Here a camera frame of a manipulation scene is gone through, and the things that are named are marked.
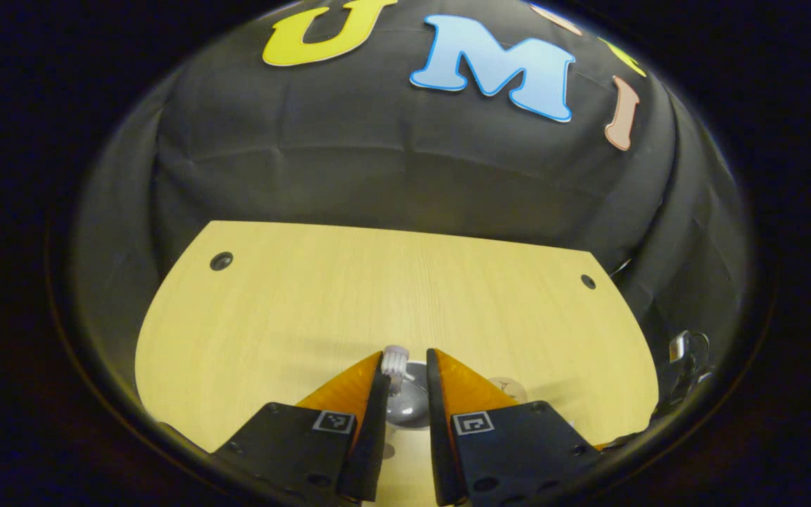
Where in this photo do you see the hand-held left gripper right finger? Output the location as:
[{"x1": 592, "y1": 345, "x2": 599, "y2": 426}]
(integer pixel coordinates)
[{"x1": 425, "y1": 348, "x2": 601, "y2": 507}]

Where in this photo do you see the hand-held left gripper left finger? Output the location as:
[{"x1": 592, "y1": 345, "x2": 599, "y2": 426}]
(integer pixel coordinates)
[{"x1": 210, "y1": 350, "x2": 393, "y2": 504}]

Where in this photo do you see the white cup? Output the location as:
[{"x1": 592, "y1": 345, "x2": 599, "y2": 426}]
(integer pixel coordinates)
[{"x1": 386, "y1": 361, "x2": 432, "y2": 429}]

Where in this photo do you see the round cork coaster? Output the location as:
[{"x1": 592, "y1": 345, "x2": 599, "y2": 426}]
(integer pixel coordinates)
[{"x1": 488, "y1": 377, "x2": 528, "y2": 403}]

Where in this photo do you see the wooden desktop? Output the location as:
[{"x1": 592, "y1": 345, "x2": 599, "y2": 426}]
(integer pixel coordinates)
[{"x1": 134, "y1": 220, "x2": 660, "y2": 507}]

